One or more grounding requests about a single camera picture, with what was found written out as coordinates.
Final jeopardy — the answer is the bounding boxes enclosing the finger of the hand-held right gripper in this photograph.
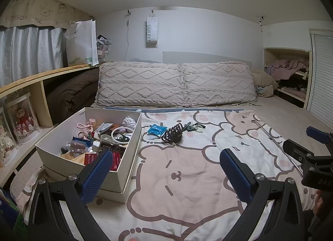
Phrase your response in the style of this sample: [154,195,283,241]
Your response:
[306,126,333,153]
[283,140,316,165]

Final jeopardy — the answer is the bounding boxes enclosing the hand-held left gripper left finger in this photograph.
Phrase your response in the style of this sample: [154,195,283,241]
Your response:
[27,150,113,241]

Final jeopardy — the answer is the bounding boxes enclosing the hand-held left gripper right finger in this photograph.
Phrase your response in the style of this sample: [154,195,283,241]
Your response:
[219,149,306,241]

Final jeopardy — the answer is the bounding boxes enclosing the white shoe box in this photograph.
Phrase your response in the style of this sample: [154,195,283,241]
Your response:
[35,107,142,193]

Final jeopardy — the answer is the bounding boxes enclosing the dark brown hair claw clip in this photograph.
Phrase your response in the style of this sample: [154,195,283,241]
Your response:
[161,123,184,144]

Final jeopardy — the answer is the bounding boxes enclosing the person's right hand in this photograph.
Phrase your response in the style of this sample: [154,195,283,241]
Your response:
[313,190,324,214]

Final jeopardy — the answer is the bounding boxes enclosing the red packet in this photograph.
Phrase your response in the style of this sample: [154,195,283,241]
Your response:
[84,151,123,171]

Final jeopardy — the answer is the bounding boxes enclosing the thin metal rod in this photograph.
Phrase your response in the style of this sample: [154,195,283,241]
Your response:
[253,116,303,176]

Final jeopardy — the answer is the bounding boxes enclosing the beige block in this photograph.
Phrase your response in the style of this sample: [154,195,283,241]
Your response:
[60,151,86,165]

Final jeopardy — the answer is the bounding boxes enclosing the beige bed sheet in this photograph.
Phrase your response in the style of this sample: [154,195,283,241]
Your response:
[234,94,333,158]

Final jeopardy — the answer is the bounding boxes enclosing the white paper slip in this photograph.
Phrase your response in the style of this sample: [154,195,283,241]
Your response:
[92,123,113,133]

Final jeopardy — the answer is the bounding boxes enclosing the pink plastic clips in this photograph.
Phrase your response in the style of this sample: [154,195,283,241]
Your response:
[76,119,98,139]

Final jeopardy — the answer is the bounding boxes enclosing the cartoon printed blanket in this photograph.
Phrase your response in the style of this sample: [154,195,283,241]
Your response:
[16,108,320,241]

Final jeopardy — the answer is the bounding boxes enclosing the white louvre door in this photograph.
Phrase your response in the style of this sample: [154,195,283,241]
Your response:
[304,28,333,132]

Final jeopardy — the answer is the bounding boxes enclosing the white fluffy scrunchie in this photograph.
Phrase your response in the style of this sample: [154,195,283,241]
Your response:
[122,117,138,130]

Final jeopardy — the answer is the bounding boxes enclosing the pink clothes pile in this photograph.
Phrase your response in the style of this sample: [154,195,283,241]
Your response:
[265,58,311,80]

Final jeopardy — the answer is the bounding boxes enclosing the beige plush blanket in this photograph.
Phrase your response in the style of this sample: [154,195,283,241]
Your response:
[250,69,278,98]

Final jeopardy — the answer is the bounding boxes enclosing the blue foil packet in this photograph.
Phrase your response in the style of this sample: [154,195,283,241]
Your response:
[144,124,167,143]

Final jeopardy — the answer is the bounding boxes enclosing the folded brown blanket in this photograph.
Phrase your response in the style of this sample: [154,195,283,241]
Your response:
[45,67,101,124]

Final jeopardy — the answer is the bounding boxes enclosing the white wardrobe niche shelf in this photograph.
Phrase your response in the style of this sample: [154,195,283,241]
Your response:
[263,47,313,108]

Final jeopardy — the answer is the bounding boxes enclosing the teddy bear in red dress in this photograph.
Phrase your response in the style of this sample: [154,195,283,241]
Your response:
[14,108,34,136]

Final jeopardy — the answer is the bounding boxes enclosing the beige knitted pillow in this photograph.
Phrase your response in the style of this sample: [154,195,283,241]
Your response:
[94,62,188,108]
[181,61,258,108]

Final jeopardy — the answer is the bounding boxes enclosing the blue and green box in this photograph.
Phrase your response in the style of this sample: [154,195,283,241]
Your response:
[0,186,26,241]

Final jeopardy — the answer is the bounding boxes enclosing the cream frilly doll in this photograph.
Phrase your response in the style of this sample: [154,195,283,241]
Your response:
[0,124,16,167]

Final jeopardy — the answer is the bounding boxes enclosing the doll in clear case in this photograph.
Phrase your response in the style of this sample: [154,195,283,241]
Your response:
[5,91,41,145]

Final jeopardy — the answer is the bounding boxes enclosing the wooden shelf unit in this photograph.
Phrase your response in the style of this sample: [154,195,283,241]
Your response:
[0,62,115,187]

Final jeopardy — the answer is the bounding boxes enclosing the clear plastic container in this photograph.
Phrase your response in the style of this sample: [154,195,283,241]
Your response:
[96,34,112,63]

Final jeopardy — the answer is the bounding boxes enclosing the white paper bag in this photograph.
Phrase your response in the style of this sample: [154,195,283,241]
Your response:
[65,19,99,67]

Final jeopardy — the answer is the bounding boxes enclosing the light blue curtain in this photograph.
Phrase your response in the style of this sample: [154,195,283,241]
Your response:
[0,26,65,80]

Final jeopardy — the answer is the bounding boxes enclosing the white hanging bag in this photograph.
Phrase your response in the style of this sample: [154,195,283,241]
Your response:
[146,10,160,48]

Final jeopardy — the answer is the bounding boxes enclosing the beige printed valance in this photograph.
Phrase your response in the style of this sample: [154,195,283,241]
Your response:
[0,0,95,30]

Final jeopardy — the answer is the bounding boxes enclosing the white cable loop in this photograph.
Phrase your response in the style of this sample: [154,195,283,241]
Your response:
[111,127,130,145]

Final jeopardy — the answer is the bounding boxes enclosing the white wall cable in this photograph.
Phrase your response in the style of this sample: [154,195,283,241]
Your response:
[124,10,132,62]

